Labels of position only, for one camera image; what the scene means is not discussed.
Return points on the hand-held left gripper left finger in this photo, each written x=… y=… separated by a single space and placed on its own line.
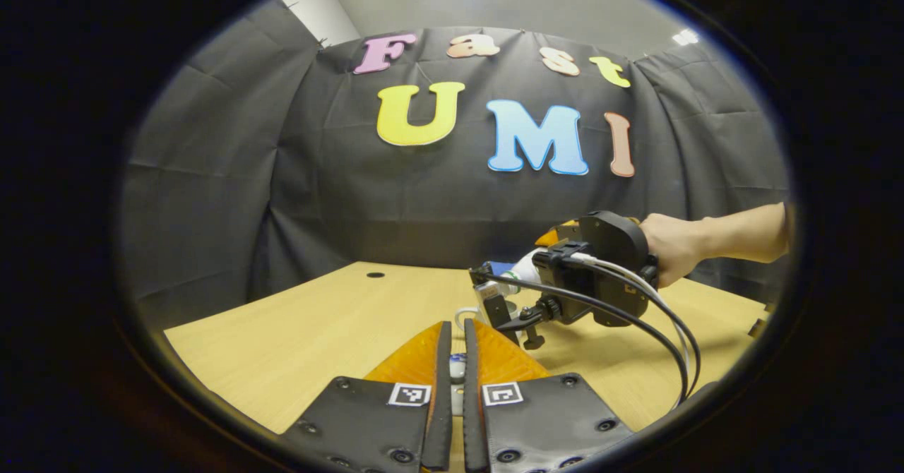
x=443 y=388

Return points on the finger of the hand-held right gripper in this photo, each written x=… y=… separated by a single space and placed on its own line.
x=558 y=233

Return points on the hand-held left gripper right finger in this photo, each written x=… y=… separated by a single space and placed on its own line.
x=472 y=402

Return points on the white blue teacup lid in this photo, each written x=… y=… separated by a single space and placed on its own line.
x=458 y=370

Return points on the white plastic water bottle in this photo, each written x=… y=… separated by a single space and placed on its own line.
x=526 y=265

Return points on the black backdrop cloth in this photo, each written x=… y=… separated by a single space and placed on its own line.
x=353 y=198

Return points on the ceiling light panel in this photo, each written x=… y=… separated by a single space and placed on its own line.
x=685 y=37

